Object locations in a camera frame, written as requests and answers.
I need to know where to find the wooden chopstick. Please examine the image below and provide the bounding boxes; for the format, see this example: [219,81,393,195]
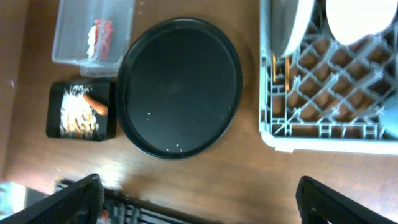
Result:
[284,57,290,93]
[272,54,277,83]

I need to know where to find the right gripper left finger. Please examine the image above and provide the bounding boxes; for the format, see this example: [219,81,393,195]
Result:
[1,174,104,224]

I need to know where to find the white small bowl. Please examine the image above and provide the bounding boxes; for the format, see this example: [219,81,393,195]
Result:
[326,0,397,45]

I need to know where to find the grey plate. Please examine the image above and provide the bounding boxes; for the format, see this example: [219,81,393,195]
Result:
[271,0,315,59]

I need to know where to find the white tissue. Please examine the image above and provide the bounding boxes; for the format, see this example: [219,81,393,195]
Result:
[86,26,96,59]

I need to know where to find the round black tray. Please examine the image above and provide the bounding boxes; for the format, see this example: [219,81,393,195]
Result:
[115,17,243,159]

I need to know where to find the clear plastic storage bin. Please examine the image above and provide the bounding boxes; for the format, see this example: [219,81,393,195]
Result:
[52,0,135,78]

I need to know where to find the orange carrot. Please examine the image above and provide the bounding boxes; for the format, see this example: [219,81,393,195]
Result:
[83,94,108,116]

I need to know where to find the rice and nut scraps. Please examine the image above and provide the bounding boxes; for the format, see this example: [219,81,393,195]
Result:
[60,85,99,139]

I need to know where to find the grey dishwasher rack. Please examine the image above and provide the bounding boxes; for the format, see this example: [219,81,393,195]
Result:
[259,0,397,155]

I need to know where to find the blue plastic cup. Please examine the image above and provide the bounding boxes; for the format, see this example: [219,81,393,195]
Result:
[379,95,397,138]

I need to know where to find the black rectangular tray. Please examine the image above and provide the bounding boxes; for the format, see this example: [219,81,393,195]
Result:
[46,78,116,142]

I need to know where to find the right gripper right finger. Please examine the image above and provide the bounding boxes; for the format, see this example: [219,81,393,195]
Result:
[295,176,395,224]

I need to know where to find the red snack wrapper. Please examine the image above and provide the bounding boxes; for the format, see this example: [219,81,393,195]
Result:
[94,20,113,60]

